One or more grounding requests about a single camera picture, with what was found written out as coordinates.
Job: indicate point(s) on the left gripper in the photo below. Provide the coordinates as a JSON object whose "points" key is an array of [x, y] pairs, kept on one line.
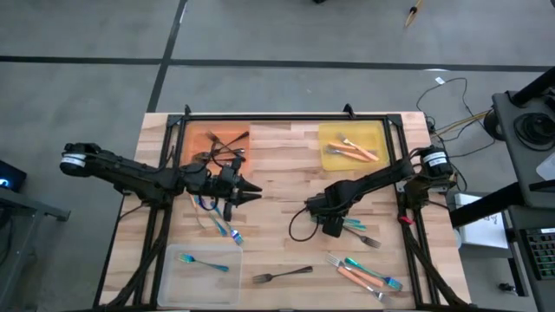
{"points": [[220, 184]]}

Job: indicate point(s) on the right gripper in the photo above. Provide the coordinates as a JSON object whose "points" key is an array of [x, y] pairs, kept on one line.
{"points": [[336, 201]]}

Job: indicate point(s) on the iridescent blue spoon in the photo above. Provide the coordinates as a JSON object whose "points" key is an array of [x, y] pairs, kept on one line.
{"points": [[353, 220]]}

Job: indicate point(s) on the black spoon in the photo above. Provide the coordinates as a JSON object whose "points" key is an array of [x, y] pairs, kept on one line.
{"points": [[225, 159]]}

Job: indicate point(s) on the distant silver fork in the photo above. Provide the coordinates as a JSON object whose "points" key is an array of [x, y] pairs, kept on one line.
{"points": [[219, 226]]}

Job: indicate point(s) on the blue and orange cutlery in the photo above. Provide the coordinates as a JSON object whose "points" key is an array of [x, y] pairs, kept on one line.
{"points": [[352, 278]]}

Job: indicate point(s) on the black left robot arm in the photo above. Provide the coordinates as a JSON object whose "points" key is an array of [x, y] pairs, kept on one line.
{"points": [[130, 173]]}

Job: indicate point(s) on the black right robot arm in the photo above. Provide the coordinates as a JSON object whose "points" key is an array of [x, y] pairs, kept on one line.
{"points": [[377, 177]]}

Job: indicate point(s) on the orange translucent plastic bin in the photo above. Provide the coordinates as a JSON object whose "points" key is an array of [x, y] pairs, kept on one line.
{"points": [[195, 130]]}

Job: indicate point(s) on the red clip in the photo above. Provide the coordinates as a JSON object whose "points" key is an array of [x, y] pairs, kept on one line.
{"points": [[406, 220]]}

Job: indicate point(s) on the yellow translucent plastic bin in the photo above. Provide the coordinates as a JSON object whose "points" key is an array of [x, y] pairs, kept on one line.
{"points": [[329, 130]]}

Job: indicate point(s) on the clear plastic bin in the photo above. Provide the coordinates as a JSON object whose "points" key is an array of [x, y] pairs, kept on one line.
{"points": [[195, 290]]}

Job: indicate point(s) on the white box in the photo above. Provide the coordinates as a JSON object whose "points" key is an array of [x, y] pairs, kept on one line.
{"points": [[481, 234]]}

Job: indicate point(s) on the black metal beam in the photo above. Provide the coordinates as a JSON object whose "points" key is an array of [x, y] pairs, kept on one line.
{"points": [[485, 204]]}

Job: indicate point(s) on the white floor tag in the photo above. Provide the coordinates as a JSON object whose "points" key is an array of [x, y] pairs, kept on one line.
{"points": [[440, 80]]}

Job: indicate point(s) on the grey equipment cart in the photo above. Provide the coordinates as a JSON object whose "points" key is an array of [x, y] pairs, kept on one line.
{"points": [[516, 173]]}

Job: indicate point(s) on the grey metal bench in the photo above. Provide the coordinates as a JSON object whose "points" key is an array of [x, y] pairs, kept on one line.
{"points": [[43, 209]]}

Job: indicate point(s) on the black backlit keyboard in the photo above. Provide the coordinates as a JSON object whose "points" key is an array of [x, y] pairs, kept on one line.
{"points": [[542, 255]]}

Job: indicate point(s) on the black device with blue light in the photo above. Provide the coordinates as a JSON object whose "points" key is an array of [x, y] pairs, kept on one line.
{"points": [[13, 173]]}

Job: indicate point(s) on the black aluminium table frame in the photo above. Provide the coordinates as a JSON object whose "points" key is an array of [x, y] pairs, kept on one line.
{"points": [[282, 117]]}

